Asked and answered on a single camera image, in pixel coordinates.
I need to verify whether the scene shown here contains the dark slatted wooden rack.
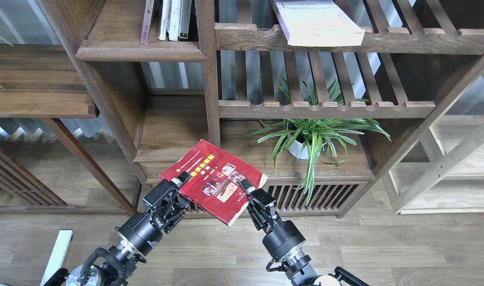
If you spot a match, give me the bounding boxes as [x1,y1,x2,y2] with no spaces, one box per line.
[0,148,79,213]

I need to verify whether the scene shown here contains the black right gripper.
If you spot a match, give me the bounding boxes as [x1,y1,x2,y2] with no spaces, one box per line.
[240,179,306,263]

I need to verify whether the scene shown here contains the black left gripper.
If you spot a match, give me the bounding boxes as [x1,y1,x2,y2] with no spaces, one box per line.
[115,172,191,257]

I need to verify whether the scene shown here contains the white paperback book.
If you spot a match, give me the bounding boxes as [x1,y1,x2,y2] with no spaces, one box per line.
[273,0,365,47]

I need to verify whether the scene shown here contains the white upright book left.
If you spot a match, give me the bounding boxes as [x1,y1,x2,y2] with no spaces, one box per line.
[158,0,171,41]

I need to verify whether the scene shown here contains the red hardcover book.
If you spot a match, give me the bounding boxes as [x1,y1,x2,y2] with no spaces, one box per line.
[159,139,268,226]

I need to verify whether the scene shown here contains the white upright book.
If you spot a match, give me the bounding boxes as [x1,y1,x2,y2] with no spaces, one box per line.
[167,0,182,41]
[158,0,171,41]

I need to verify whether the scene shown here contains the spider plant green leaves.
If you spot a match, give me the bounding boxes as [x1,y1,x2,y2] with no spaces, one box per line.
[244,75,392,206]

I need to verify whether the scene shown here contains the light wooden shelf frame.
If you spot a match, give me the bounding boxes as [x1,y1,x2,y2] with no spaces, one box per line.
[382,68,484,215]

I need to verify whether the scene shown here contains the dark spine upright book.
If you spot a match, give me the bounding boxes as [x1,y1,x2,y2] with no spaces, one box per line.
[178,0,192,42]

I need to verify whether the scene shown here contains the white plant pot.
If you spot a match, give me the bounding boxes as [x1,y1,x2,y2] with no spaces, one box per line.
[288,135,309,160]

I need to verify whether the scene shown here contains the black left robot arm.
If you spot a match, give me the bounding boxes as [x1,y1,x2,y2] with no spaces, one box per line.
[45,172,191,286]

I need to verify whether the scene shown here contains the white upright book middle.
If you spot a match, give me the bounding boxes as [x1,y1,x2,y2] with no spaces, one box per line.
[167,0,182,41]

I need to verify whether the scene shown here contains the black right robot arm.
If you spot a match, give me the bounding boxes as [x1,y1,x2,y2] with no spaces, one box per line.
[240,179,367,286]

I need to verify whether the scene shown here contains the maroon book white characters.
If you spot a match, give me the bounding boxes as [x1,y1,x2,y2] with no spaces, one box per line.
[139,0,155,44]

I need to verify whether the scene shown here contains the dark wooden bookshelf cabinet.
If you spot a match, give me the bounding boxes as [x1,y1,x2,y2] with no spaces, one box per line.
[40,0,484,217]

